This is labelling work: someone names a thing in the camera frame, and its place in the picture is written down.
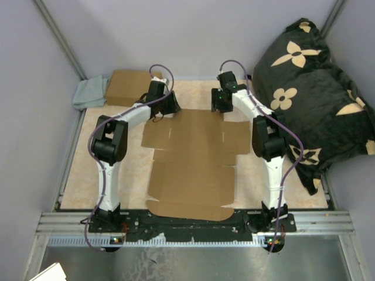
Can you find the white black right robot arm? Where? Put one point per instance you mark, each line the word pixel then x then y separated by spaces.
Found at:
pixel 269 143

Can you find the right grey metal corner rail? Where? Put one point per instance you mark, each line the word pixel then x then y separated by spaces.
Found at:
pixel 332 17

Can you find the closed brown cardboard box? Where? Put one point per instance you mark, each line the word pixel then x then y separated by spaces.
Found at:
pixel 126 87

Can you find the grey metal corner rail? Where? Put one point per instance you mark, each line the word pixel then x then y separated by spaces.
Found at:
pixel 60 38
pixel 332 17

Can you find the white slotted cable duct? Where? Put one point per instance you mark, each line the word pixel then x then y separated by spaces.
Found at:
pixel 108 241

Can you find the brown cardboard box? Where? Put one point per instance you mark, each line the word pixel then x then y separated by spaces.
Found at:
pixel 193 171
pixel 126 87

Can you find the black floral pillow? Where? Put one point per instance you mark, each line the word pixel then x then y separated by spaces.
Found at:
pixel 328 118

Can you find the white paper sheet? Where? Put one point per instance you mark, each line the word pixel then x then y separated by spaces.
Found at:
pixel 54 272

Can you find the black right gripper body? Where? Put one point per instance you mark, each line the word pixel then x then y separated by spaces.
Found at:
pixel 217 102

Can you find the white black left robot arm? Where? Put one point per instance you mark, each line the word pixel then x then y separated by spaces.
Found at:
pixel 108 146

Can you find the grey folded cloth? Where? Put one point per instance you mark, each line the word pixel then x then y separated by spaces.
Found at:
pixel 90 93

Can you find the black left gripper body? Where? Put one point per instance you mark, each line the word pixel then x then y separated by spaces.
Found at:
pixel 163 108

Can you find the aluminium frame rail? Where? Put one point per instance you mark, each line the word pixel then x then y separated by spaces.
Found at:
pixel 307 222

